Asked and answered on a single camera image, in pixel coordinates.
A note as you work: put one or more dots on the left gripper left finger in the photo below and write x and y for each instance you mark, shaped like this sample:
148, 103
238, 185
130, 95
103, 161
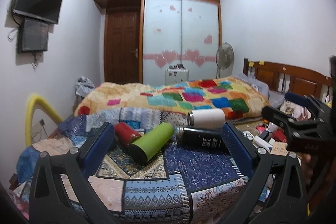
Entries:
49, 201

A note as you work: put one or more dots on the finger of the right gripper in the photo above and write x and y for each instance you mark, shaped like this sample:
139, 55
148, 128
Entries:
286, 121
303, 101

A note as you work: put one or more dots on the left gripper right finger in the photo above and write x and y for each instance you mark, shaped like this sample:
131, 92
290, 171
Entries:
287, 201

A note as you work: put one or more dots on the black thermos bottle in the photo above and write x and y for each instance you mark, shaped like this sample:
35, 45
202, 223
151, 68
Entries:
201, 140

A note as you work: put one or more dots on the red cup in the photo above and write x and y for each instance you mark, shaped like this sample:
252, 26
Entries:
125, 135

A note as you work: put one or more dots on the grey pillow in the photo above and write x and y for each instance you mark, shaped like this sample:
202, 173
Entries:
275, 99

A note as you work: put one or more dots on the wooden bed headboard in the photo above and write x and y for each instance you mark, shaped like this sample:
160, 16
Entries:
289, 78

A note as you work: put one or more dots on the colourful patch duvet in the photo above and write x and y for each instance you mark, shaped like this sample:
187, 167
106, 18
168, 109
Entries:
237, 98

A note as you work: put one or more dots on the standing electric fan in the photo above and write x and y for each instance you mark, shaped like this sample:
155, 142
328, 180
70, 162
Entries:
224, 58

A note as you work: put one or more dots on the yellow foam tube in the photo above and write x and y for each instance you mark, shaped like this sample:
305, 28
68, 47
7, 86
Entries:
34, 102

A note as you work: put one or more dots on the blue patchwork blanket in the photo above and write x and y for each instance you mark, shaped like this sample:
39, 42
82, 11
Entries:
178, 185

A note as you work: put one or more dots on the green tumbler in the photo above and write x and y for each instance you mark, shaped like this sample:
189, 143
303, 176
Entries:
146, 147

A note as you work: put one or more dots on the white small cabinet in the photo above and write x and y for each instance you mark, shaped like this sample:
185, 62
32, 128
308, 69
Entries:
176, 74

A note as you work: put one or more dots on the grey clothes bundle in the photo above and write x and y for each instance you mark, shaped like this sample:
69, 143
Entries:
83, 87

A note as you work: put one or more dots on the white sliding wardrobe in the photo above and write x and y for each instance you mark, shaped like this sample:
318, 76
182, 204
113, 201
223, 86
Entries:
179, 32

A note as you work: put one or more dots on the brown wooden door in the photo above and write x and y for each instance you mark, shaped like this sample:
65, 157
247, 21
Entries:
121, 46

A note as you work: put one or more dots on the white mug with handle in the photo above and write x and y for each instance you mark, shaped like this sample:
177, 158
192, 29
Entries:
206, 118

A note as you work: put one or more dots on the small black wall monitor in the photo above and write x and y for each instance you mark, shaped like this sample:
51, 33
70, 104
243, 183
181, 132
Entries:
33, 36

